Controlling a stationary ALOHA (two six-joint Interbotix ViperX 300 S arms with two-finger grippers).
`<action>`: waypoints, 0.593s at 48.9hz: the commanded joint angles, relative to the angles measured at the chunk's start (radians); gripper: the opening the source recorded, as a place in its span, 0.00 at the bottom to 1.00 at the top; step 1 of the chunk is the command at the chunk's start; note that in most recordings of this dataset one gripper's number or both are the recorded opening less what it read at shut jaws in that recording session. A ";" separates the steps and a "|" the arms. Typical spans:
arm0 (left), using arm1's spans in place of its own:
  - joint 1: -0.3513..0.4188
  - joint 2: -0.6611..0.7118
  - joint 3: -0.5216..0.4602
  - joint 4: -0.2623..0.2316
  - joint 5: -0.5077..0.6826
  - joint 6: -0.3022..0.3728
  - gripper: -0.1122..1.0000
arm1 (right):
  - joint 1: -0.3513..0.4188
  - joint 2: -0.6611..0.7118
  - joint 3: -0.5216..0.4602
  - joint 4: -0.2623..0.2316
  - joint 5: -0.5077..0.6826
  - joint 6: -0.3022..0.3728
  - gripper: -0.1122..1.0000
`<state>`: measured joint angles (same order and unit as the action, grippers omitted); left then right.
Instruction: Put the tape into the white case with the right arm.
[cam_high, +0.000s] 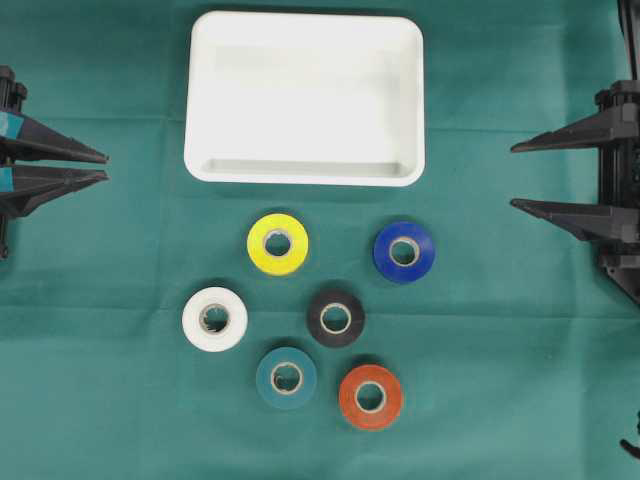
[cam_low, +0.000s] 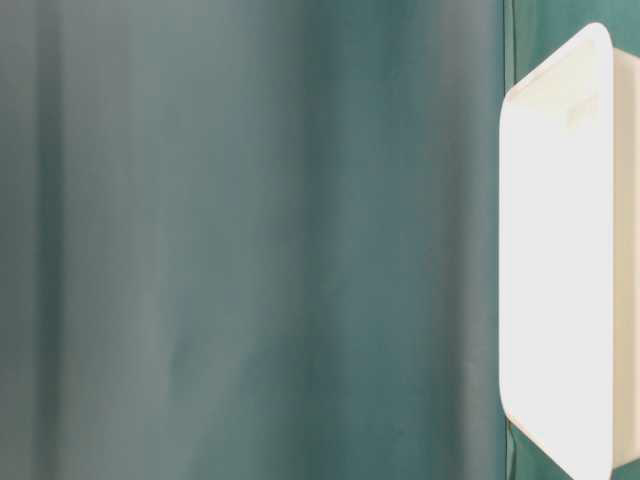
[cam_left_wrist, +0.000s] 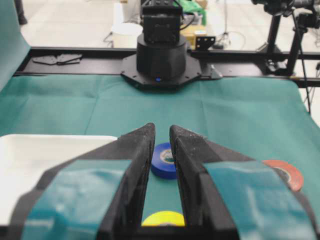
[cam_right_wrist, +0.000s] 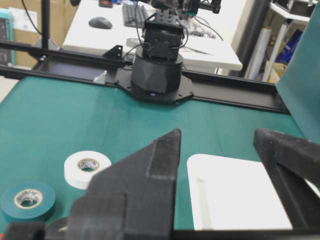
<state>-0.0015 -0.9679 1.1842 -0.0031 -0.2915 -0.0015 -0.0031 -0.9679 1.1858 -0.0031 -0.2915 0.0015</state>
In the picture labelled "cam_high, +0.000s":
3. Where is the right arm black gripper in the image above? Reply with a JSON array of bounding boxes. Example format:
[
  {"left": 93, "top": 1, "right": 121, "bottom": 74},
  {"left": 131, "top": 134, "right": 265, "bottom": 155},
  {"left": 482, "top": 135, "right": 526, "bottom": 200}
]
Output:
[{"left": 510, "top": 105, "right": 639, "bottom": 302}]

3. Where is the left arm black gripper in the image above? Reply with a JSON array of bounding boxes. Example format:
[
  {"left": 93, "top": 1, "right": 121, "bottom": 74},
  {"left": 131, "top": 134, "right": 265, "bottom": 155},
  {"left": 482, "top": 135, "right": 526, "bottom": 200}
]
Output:
[{"left": 0, "top": 64, "right": 110, "bottom": 260}]

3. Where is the white tape roll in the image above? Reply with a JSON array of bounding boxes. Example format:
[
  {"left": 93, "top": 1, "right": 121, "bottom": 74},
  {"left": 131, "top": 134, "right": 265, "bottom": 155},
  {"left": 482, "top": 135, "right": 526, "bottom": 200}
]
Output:
[{"left": 182, "top": 287, "right": 248, "bottom": 352}]

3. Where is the yellow tape roll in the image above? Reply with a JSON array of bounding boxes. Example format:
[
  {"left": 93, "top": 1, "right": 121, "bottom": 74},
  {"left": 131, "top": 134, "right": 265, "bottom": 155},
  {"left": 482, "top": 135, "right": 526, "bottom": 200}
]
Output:
[{"left": 246, "top": 213, "right": 310, "bottom": 276}]

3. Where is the black tape roll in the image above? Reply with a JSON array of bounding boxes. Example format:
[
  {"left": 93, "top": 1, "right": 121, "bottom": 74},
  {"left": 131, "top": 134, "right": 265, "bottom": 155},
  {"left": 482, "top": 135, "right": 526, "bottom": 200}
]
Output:
[{"left": 306, "top": 288, "right": 366, "bottom": 348}]

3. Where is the teal tape roll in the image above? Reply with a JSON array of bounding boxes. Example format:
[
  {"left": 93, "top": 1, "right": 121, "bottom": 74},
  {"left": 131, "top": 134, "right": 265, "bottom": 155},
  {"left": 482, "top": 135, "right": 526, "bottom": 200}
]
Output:
[{"left": 256, "top": 347, "right": 317, "bottom": 410}]

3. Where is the blue tape roll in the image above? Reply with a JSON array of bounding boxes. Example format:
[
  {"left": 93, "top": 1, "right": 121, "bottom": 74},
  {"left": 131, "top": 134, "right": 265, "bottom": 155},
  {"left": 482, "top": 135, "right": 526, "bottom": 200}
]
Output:
[{"left": 373, "top": 221, "right": 436, "bottom": 284}]

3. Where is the white plastic tray case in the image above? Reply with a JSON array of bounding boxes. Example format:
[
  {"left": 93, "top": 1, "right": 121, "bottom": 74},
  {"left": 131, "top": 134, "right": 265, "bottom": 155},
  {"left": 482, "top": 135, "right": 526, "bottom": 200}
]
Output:
[{"left": 183, "top": 10, "right": 427, "bottom": 187}]

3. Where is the orange-red tape roll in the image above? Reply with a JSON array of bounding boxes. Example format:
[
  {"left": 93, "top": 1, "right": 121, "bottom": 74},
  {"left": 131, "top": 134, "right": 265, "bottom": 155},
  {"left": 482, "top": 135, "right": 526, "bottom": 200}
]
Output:
[{"left": 338, "top": 364, "right": 404, "bottom": 431}]

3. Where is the green table cloth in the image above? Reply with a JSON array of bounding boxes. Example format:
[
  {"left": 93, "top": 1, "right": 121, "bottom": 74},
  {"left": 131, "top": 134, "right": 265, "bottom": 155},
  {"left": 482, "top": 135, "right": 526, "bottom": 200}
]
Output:
[{"left": 1, "top": 1, "right": 639, "bottom": 479}]

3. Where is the black cable bottom right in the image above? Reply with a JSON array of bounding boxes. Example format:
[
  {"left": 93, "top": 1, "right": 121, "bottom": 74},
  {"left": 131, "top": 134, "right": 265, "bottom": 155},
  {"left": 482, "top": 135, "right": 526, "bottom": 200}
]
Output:
[{"left": 619, "top": 407, "right": 640, "bottom": 459}]

